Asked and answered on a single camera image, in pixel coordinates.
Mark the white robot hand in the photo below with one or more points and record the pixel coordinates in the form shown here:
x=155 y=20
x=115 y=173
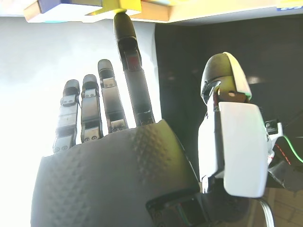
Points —
x=106 y=177

